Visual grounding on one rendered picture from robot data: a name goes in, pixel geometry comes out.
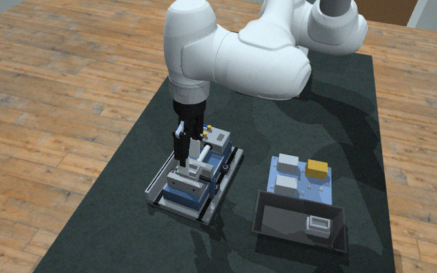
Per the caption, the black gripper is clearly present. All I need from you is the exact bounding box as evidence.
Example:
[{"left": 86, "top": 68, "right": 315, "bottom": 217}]
[{"left": 172, "top": 100, "right": 206, "bottom": 176}]

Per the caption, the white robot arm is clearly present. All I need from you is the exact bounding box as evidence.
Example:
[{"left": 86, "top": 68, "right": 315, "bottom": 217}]
[{"left": 164, "top": 0, "right": 368, "bottom": 105}]

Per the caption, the yellow rectangular block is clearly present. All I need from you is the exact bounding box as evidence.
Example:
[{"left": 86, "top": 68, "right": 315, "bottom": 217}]
[{"left": 305, "top": 159, "right": 327, "bottom": 180}]

